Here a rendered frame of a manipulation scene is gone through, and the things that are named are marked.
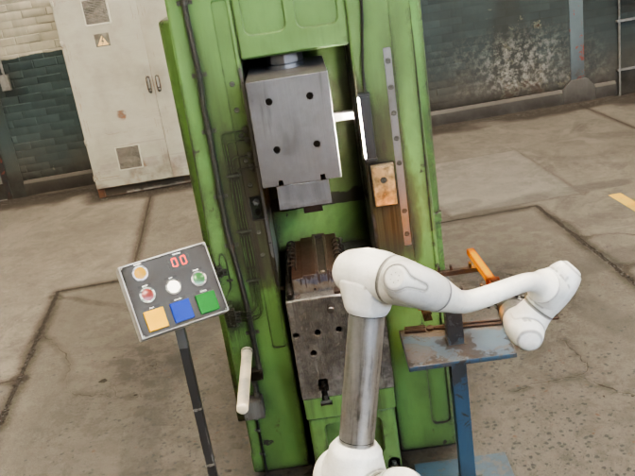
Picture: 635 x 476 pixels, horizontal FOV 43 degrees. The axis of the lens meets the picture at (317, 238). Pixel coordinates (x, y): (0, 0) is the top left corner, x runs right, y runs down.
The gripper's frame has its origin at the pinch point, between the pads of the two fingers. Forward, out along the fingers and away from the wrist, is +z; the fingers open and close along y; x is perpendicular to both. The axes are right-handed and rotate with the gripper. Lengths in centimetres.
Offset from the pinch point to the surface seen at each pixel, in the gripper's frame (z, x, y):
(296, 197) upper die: 39, 30, -64
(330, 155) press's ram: 39, 45, -49
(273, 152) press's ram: 39, 49, -70
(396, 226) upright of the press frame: 54, 8, -26
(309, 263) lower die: 51, -2, -63
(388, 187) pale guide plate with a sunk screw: 51, 25, -28
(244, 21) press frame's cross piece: 53, 96, -73
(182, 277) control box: 27, 10, -110
